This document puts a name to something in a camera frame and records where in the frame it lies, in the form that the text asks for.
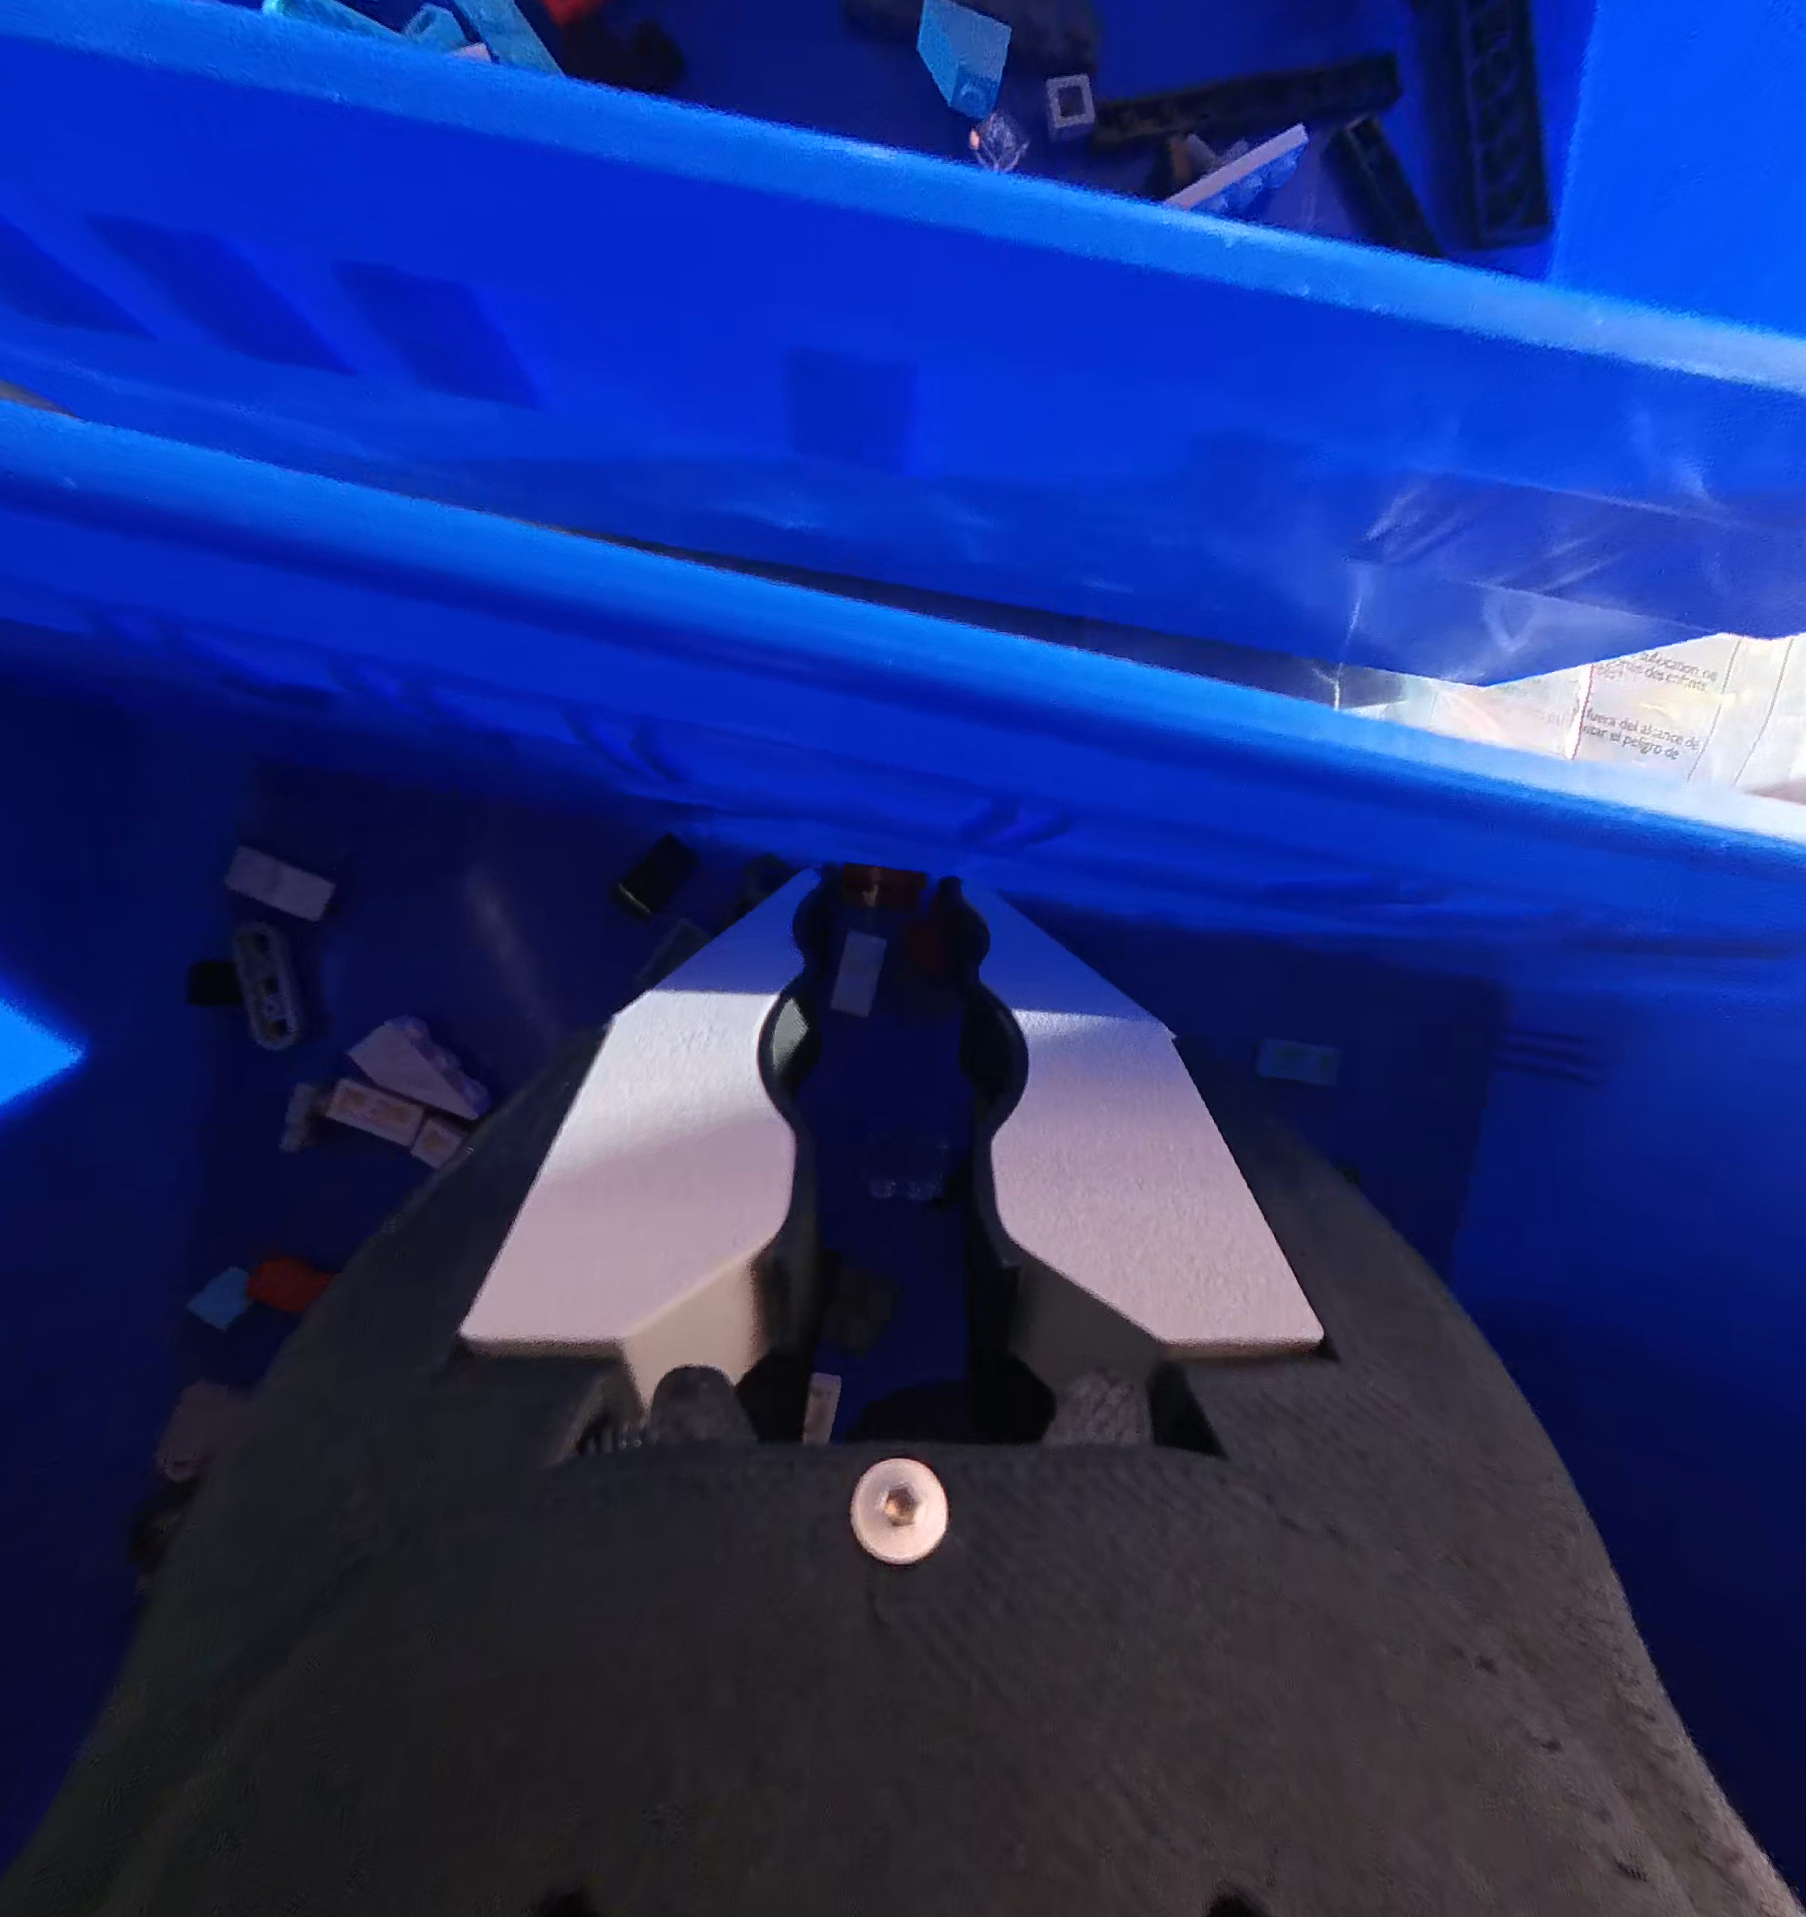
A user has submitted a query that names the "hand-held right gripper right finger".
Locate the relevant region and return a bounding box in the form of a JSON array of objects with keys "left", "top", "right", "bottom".
[{"left": 942, "top": 874, "right": 1328, "bottom": 1416}]

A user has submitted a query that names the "pile of mixed small bricks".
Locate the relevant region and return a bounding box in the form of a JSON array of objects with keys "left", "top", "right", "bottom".
[{"left": 130, "top": 832, "right": 1344, "bottom": 1574}]

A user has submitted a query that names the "clear printed plastic bag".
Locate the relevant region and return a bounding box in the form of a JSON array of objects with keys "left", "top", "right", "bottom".
[{"left": 1322, "top": 621, "right": 1806, "bottom": 819}]

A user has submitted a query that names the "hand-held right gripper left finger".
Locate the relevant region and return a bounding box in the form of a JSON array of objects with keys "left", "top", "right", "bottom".
[{"left": 457, "top": 867, "right": 829, "bottom": 1416}]

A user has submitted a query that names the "blue plastic storage bin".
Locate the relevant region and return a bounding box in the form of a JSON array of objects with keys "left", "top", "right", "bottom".
[
  {"left": 0, "top": 395, "right": 1806, "bottom": 1917},
  {"left": 0, "top": 0, "right": 1806, "bottom": 684}
]

